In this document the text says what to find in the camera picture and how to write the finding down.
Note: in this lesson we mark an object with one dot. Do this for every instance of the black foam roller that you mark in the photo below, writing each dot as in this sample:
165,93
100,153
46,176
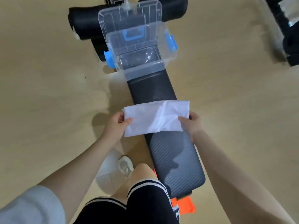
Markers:
174,8
84,20

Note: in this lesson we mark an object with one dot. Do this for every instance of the person's bare leg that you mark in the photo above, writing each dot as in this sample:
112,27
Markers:
140,173

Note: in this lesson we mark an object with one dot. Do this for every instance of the person's left hand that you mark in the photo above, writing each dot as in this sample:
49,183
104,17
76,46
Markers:
114,129

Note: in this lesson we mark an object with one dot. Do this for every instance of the grey shirt sleeve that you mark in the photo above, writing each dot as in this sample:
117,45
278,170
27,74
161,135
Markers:
30,207

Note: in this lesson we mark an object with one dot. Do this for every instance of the black exercise equipment frame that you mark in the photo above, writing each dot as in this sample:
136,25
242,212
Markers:
289,32

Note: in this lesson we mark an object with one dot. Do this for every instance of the person's right forearm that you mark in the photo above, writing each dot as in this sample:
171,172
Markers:
229,181

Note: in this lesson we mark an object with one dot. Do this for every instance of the clear plastic storage box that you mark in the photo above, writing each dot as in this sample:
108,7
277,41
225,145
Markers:
140,51

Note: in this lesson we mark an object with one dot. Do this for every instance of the person's right hand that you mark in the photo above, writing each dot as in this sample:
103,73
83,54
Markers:
193,127

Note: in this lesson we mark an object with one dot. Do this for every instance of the white cloth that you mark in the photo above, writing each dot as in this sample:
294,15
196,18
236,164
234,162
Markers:
154,118

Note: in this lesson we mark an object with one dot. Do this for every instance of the person's right thumb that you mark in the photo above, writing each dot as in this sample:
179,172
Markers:
183,121

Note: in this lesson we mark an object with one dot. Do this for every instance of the person's left thumb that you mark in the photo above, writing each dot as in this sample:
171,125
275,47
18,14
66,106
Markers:
125,122

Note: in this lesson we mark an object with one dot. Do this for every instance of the clear plastic box lid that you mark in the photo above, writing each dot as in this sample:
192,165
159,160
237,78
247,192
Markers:
121,13

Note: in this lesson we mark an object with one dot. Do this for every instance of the black shorts with white stripes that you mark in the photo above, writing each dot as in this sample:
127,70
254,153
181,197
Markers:
144,205

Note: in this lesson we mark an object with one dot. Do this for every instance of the black padded bench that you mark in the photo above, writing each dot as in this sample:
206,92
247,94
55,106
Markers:
172,158

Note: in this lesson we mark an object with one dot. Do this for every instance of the person's left forearm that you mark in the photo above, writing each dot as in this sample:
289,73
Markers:
79,170

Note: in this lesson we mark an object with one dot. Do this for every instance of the orange bench foot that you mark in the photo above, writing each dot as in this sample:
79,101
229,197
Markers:
185,206

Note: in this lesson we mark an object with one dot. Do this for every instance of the white sneaker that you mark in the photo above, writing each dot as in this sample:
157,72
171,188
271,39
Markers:
125,166

